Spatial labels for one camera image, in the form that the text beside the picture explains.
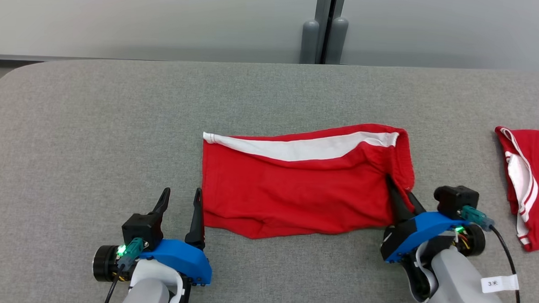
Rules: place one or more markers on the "red shorts with white trim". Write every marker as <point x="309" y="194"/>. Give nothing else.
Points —
<point x="295" y="192"/>

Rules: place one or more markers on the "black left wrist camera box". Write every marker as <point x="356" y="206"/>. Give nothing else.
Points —
<point x="141" y="230"/>

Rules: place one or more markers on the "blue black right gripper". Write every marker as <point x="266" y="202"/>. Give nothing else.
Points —
<point x="423" y="228"/>

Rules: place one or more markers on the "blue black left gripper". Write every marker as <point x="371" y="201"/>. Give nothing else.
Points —
<point x="185" y="258"/>

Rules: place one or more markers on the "grey cylindrical door post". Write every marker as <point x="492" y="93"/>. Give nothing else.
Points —
<point x="339" y="42"/>
<point x="310" y="43"/>

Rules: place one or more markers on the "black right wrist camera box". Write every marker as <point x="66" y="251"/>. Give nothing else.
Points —
<point x="454" y="200"/>

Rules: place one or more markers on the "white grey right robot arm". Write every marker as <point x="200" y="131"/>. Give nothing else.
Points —
<point x="457" y="288"/>

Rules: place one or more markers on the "grey fabric table cover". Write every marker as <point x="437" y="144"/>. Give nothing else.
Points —
<point x="96" y="118"/>

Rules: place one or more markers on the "grey vertical door frame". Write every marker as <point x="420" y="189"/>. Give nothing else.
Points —
<point x="323" y="10"/>

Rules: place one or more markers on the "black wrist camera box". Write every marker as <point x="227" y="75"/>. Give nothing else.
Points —
<point x="141" y="230"/>
<point x="454" y="200"/>

